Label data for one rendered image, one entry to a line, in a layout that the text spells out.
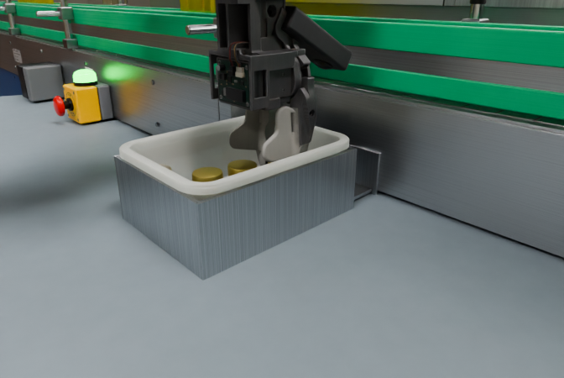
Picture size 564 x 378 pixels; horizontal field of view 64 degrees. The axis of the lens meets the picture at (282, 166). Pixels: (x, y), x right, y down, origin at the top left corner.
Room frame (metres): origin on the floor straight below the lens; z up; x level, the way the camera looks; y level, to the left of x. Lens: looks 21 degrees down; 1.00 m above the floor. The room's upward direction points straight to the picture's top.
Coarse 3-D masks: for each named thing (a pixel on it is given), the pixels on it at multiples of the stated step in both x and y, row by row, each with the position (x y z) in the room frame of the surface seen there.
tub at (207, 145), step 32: (192, 128) 0.54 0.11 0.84; (224, 128) 0.57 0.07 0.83; (320, 128) 0.54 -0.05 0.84; (128, 160) 0.44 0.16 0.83; (160, 160) 0.50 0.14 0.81; (192, 160) 0.53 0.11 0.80; (224, 160) 0.56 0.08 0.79; (256, 160) 0.60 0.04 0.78; (288, 160) 0.43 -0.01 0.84; (192, 192) 0.36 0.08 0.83
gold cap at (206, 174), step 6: (204, 168) 0.48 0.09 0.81; (210, 168) 0.48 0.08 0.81; (216, 168) 0.48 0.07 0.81; (192, 174) 0.46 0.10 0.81; (198, 174) 0.46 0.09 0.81; (204, 174) 0.46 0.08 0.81; (210, 174) 0.46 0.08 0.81; (216, 174) 0.46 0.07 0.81; (222, 174) 0.46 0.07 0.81; (192, 180) 0.46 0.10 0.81; (198, 180) 0.45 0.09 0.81; (204, 180) 0.45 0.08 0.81; (210, 180) 0.45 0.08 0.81; (216, 180) 0.45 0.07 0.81
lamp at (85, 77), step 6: (78, 72) 0.90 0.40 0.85; (84, 72) 0.90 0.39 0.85; (90, 72) 0.90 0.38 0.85; (78, 78) 0.89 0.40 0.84; (84, 78) 0.89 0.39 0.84; (90, 78) 0.90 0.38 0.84; (96, 78) 0.92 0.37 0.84; (78, 84) 0.89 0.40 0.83; (84, 84) 0.89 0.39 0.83; (90, 84) 0.90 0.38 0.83; (96, 84) 0.91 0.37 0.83
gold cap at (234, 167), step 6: (234, 162) 0.49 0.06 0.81; (240, 162) 0.49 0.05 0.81; (246, 162) 0.49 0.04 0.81; (252, 162) 0.49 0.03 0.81; (228, 168) 0.48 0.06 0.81; (234, 168) 0.48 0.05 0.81; (240, 168) 0.48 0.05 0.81; (246, 168) 0.48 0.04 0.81; (252, 168) 0.48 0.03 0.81; (228, 174) 0.48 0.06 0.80; (234, 174) 0.47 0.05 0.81
